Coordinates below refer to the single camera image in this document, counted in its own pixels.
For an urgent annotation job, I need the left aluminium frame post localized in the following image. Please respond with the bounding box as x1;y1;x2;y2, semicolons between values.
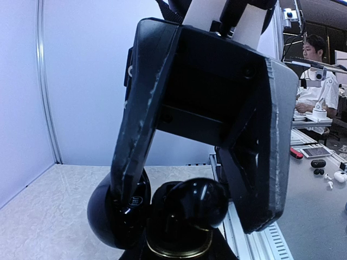
35;0;63;164

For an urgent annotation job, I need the black case on table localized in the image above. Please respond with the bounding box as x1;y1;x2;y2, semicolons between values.
311;159;326;168

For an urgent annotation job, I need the white case on table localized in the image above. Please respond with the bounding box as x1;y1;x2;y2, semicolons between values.
333;171;347;183

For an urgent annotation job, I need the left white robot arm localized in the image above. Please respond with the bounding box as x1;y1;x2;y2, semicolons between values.
110;1;298;233

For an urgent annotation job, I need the white smartphone on table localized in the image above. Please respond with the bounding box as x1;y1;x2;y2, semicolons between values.
300;147;332;158

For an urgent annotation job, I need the front aluminium rail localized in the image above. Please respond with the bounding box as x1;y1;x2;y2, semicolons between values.
209;149;293;259

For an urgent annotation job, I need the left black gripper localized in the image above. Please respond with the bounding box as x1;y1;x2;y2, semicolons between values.
110;18;298;219

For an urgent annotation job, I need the red handled tool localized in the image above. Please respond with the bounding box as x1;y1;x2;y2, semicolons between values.
290;147;303;160

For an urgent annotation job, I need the black earbud charging case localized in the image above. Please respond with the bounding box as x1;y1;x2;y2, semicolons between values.
87;172;236;259

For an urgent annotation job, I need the neighbouring work table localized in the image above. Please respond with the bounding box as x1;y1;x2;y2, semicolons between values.
271;127;347;260

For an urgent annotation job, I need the seated person white shirt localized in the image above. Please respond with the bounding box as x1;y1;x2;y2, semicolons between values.
295;34;339;119

